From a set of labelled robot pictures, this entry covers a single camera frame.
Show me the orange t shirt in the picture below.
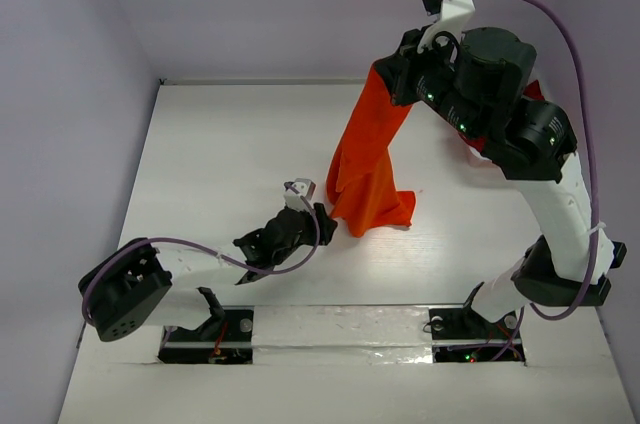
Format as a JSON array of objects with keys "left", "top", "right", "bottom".
[{"left": 326, "top": 68, "right": 416, "bottom": 238}]

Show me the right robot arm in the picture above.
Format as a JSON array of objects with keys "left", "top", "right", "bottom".
[{"left": 374, "top": 27, "right": 624, "bottom": 336}]

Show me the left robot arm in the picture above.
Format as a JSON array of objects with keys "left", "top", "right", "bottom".
[{"left": 78, "top": 202, "right": 337, "bottom": 342}]

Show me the dark red t shirt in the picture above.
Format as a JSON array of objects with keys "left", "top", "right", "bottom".
[{"left": 460, "top": 79, "right": 545, "bottom": 160}]

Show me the white plastic basket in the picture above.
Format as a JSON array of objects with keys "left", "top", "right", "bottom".
[{"left": 452, "top": 133, "right": 495, "bottom": 169}]

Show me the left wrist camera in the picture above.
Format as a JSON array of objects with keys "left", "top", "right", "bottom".
[{"left": 283, "top": 178, "right": 316, "bottom": 212}]

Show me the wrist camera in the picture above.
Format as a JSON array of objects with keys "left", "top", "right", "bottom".
[
  {"left": 283, "top": 178, "right": 316, "bottom": 212},
  {"left": 418, "top": 0, "right": 475, "bottom": 53}
]

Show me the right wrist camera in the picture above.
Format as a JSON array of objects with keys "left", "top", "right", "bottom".
[{"left": 418, "top": 0, "right": 475, "bottom": 53}]

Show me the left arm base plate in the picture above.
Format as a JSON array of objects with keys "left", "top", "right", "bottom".
[{"left": 158, "top": 308, "right": 254, "bottom": 365}]

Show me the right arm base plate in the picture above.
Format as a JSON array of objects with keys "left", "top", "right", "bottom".
[{"left": 423, "top": 307, "right": 526, "bottom": 364}]

